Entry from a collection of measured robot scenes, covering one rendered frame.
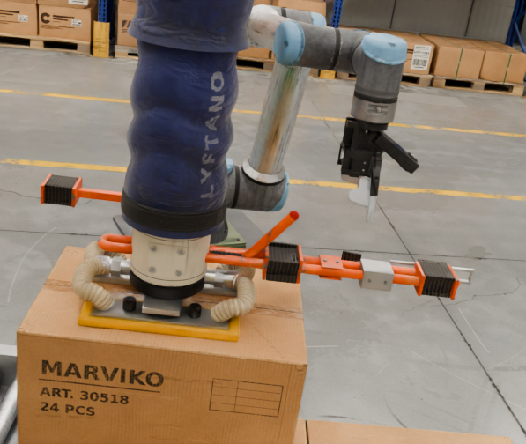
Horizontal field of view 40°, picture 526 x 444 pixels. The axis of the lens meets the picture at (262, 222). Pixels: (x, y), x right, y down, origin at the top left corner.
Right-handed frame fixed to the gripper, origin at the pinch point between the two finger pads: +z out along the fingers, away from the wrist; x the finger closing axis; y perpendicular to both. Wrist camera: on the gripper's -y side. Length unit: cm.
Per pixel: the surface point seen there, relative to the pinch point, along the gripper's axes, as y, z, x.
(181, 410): 36, 42, 19
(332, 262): 5.3, 12.9, 0.9
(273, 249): 18.6, 12.4, -1.4
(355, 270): 0.3, 13.5, 3.1
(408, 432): -28, 73, -18
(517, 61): -323, 71, -756
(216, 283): 30.7, 20.1, 2.5
